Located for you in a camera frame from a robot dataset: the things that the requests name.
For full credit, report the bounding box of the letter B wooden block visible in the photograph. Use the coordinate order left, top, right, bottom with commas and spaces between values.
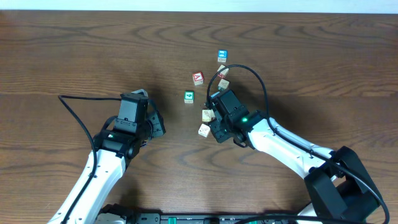
198, 124, 210, 138

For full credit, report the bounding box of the red M wooden block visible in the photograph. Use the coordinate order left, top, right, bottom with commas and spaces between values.
217, 65, 229, 78

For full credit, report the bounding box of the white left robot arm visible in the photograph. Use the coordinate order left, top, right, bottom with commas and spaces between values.
49, 89, 166, 224

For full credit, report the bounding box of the red A wooden block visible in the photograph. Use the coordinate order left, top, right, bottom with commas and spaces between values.
192, 72, 204, 86

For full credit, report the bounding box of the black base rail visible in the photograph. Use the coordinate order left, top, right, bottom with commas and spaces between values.
96, 203, 368, 224

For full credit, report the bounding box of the blue top wooden block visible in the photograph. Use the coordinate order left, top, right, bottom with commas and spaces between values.
217, 50, 228, 63

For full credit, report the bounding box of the green 4 wooden block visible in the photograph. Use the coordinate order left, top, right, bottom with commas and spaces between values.
184, 91, 195, 104

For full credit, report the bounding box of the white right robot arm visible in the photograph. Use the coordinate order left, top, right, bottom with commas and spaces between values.
206, 100, 386, 223

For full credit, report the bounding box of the green side wooden block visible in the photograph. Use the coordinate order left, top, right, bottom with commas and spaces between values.
218, 79, 230, 91

